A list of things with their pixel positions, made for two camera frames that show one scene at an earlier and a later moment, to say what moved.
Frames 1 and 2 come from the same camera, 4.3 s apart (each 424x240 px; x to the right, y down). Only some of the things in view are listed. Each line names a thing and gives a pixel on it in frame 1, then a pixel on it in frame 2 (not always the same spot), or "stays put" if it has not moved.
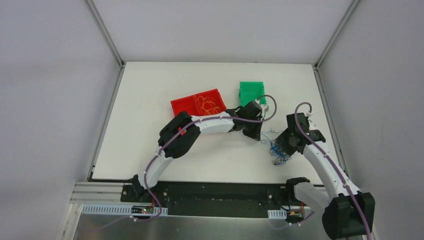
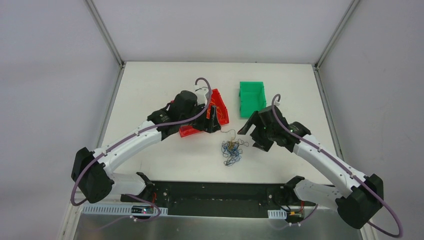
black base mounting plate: (272, 196) stays put
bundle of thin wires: (280, 157) to (231, 149)
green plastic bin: (249, 91) stays put
